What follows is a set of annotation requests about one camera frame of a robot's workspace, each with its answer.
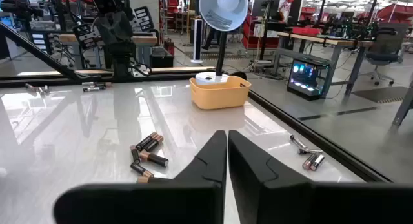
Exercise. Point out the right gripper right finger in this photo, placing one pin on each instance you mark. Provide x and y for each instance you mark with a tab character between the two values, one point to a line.
258	191

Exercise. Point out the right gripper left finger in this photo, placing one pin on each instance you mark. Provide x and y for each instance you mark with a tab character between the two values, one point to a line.
200	185

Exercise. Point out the thin silver red battery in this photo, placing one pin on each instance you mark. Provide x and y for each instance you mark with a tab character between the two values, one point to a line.
309	151
297	141

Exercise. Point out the yellow plastic bin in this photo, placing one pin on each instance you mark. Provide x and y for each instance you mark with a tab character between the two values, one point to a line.
219	95

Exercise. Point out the black background robot arm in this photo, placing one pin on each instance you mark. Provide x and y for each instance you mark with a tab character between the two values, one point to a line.
355	27

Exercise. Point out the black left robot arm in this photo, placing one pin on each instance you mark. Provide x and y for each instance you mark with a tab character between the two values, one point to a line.
119	59

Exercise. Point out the black box white labels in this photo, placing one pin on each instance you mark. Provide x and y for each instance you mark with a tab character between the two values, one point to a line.
143	19
85	36
39	41

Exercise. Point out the wooden workbench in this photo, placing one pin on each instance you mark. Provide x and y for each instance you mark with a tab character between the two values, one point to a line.
145	40

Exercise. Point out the black computer tower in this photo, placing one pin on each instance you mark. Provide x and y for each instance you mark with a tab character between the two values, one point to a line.
161	57

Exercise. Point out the white tower fan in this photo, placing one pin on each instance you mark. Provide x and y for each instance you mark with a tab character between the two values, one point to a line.
197	40

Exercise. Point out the white desk lamp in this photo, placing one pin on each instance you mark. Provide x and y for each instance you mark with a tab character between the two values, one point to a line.
222	11

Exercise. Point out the computer tower colourful lights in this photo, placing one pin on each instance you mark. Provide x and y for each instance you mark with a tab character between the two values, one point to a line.
305	78

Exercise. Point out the red storage rack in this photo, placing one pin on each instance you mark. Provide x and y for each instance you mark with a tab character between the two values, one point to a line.
258	40

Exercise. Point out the black monitor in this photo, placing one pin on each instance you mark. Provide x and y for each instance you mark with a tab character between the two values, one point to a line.
264	4

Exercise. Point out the black floor mat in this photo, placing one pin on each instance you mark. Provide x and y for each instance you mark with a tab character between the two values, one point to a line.
380	95

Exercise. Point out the grey office chair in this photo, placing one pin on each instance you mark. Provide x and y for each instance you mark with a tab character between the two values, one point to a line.
385	46

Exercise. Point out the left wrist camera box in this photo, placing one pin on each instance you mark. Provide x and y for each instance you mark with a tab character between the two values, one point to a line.
104	3

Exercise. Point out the black diagonal frame strut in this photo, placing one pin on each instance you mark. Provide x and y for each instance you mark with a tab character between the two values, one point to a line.
38	51

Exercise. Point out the black frame bracket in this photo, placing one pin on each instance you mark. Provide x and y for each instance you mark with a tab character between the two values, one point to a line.
240	76

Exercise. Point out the wooden desk grey frame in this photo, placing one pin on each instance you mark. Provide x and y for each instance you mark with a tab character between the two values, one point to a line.
403	107
322	40

